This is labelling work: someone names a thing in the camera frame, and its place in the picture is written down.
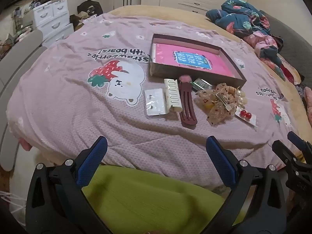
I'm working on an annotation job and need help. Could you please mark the dark cloth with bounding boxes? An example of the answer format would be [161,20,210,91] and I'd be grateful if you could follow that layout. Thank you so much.
[70,15,84,31]

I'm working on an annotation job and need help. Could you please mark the white drawer cabinet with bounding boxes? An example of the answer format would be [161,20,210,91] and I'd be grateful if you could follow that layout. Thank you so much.
[32,0,75,48]

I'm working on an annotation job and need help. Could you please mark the pink printed blanket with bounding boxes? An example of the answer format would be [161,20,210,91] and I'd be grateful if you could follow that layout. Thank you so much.
[6,13,306,193]

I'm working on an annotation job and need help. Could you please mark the teal floral quilt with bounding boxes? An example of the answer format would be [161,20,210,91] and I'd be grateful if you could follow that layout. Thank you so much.
[206,0,296,78]

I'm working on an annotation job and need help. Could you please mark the red cherry earring card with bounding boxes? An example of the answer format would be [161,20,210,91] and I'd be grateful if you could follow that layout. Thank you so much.
[234,110,258,131]

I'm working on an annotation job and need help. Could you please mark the red cloth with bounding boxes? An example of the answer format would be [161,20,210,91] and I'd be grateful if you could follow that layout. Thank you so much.
[279,63,305,84]

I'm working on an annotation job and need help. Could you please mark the cream hair claw clip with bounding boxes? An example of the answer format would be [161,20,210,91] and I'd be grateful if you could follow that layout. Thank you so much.
[163,78,183,113]

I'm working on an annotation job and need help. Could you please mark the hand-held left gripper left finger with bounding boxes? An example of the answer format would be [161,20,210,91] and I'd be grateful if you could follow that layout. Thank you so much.
[26,136,109,234]

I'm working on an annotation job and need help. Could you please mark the maroon long hair clip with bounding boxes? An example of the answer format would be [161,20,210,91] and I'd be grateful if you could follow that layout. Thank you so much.
[179,75,198,127]

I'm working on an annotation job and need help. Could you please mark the green trousers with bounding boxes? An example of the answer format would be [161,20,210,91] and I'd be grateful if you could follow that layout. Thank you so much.
[82,164,246,234]

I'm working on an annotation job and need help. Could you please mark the shallow cardboard box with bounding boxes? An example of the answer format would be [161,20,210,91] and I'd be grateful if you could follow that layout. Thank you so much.
[149,33,247,89]

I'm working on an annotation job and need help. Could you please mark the pile of desk clutter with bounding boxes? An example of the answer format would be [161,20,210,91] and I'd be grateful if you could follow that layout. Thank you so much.
[11,2,35,38]

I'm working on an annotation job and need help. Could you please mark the pearl hair clip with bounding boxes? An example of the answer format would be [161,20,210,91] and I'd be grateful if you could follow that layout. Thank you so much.
[234,91,249,109]

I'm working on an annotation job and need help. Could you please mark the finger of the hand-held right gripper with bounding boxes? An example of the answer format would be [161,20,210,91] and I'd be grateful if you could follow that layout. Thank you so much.
[287,131,312,158]
[272,140,299,167]

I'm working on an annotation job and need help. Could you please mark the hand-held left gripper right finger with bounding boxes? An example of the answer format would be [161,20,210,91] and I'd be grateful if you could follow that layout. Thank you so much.
[206,136,289,234]

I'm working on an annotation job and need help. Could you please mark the grey headboard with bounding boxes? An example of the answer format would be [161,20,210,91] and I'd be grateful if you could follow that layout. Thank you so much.
[260,10,312,88]

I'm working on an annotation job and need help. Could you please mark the dark bag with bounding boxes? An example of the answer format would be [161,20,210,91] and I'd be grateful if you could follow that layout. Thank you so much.
[77,0,104,17]

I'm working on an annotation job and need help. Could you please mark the green clear packet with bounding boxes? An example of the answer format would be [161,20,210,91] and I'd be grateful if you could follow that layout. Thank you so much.
[191,77,213,93]

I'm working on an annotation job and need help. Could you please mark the white earring card packet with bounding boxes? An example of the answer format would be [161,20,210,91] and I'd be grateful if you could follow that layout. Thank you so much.
[144,88,169,119]

